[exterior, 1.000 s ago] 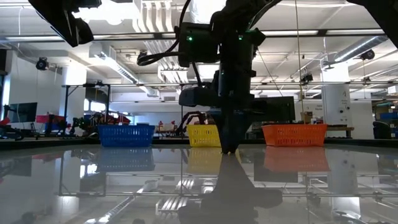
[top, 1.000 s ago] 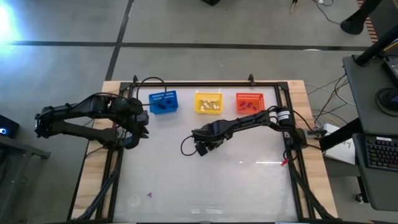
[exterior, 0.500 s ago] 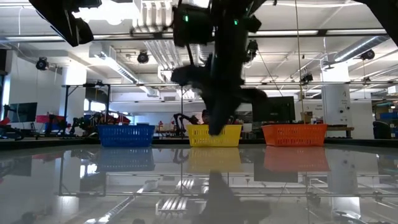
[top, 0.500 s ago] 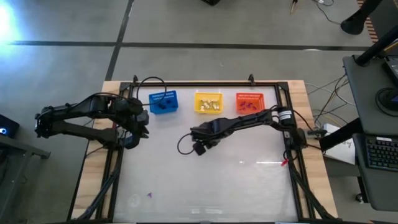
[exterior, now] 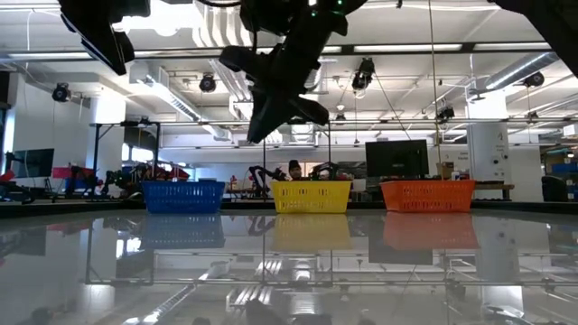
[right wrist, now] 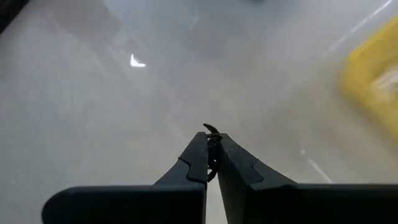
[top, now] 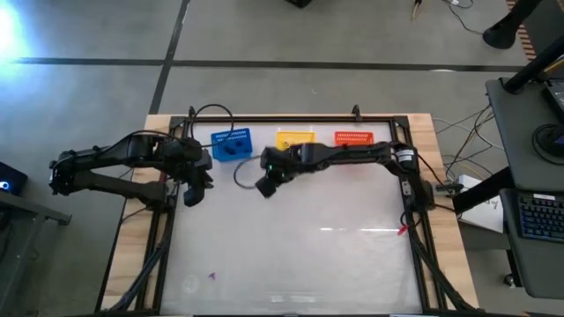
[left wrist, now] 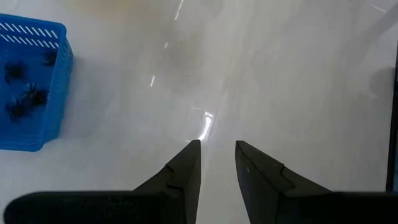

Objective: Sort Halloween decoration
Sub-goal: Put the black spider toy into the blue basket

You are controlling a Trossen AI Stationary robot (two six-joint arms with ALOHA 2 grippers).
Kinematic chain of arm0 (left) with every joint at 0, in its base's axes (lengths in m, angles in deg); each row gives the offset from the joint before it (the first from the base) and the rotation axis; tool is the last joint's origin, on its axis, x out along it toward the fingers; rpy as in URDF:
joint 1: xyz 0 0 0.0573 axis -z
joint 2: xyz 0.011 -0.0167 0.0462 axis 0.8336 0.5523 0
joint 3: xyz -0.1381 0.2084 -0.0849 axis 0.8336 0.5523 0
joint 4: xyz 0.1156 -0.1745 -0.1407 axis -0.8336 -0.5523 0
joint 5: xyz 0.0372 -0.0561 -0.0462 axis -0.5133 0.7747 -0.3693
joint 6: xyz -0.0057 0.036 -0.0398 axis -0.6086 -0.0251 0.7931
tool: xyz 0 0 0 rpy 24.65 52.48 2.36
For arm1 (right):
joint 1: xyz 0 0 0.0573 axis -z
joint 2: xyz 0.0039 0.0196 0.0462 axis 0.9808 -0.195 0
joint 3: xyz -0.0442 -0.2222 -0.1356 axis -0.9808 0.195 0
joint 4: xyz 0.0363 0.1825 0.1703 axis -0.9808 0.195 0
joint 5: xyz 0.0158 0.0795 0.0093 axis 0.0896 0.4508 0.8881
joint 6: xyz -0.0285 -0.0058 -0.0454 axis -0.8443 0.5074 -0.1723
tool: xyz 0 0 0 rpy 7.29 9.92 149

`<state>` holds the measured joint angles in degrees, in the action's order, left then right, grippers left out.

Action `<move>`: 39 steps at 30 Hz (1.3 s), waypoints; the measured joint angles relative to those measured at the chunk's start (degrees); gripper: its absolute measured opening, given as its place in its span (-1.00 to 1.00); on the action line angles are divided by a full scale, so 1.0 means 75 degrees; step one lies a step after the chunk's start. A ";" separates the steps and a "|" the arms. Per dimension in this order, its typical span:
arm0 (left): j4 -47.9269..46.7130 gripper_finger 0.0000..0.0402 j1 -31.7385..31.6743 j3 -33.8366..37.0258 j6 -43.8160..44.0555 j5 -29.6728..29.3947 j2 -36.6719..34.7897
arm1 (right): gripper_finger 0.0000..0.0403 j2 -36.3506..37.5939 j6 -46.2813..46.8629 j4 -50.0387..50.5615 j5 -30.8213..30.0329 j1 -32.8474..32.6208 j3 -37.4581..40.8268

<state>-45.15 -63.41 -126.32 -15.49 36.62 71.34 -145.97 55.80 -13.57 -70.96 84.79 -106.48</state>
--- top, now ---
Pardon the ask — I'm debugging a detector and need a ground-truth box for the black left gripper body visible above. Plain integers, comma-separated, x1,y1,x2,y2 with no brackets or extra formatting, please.
178,147,216,208

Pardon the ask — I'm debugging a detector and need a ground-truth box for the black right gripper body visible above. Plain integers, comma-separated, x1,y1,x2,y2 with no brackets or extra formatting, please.
254,146,309,199

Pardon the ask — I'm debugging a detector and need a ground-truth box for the yellow plastic basket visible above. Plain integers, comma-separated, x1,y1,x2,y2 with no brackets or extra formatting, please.
275,129,317,152

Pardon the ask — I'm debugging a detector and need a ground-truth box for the blue plastic basket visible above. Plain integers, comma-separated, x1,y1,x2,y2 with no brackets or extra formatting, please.
210,127,254,163

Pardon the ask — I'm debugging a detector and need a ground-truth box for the orange plastic basket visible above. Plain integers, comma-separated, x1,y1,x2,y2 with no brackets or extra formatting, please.
333,130,375,147

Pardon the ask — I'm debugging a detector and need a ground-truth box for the grey side desk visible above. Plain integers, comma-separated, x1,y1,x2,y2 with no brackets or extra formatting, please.
0,189,73,317

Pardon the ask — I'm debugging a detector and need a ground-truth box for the black device with blue light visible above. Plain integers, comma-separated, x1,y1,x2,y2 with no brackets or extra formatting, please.
0,161,28,197

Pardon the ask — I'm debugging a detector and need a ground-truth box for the white box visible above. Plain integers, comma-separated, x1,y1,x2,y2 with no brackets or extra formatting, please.
457,173,481,190

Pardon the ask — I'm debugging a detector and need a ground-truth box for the dark grey desk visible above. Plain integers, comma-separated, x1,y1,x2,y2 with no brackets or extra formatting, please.
484,77,564,301

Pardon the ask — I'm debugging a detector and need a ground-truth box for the black chair base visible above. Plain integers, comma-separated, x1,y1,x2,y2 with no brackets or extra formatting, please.
482,0,543,50

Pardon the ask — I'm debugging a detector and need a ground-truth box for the black keyboard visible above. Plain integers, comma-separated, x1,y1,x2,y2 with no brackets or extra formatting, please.
517,193,564,243

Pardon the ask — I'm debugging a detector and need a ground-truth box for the black monitor base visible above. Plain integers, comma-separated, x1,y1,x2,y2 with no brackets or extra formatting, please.
531,122,564,160

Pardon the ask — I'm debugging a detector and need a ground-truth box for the black pole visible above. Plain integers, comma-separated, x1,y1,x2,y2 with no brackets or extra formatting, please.
501,34,564,94

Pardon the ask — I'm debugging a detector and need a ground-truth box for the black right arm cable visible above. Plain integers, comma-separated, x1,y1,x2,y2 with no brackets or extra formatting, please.
233,154,265,191

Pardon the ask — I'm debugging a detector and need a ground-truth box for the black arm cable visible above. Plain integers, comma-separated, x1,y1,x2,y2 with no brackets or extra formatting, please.
233,154,265,191
189,103,235,149

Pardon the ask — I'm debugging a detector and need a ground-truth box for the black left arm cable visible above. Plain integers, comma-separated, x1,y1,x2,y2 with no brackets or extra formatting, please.
189,103,235,149

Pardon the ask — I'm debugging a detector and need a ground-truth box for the loose cable bundle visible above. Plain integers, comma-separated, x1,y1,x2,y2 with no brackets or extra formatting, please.
431,104,506,177

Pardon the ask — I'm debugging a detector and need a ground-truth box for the thin floor cable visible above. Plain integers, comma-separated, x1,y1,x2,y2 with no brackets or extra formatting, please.
442,0,486,36

